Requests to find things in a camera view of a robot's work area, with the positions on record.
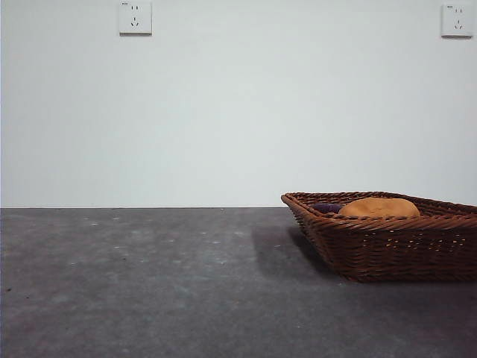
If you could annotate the purple eggplant with green stem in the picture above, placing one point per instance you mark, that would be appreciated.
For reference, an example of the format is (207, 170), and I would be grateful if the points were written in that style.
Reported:
(326, 208)

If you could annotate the tan potato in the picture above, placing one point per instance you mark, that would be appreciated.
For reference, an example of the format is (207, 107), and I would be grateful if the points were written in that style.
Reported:
(380, 207)

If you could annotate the brown woven wicker basket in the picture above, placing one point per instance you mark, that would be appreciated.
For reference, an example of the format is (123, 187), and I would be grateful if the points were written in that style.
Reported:
(391, 250)

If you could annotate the white wall socket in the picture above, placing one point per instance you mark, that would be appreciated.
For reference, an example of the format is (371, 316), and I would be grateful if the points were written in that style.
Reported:
(135, 18)
(454, 20)

